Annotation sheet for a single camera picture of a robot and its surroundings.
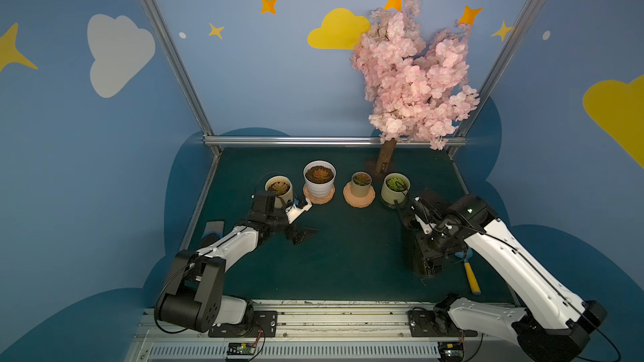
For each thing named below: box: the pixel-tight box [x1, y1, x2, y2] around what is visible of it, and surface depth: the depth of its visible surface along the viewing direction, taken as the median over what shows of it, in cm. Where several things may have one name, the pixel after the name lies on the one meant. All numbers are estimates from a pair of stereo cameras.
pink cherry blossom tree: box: [350, 0, 480, 151], surface depth 68 cm
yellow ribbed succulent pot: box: [264, 175, 294, 209], surface depth 100 cm
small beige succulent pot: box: [350, 170, 373, 198], surface depth 103 cm
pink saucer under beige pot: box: [342, 181, 376, 209], surface depth 106 cm
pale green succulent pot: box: [380, 172, 411, 205], surface depth 103 cm
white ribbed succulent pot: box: [302, 160, 337, 198], surface depth 103 cm
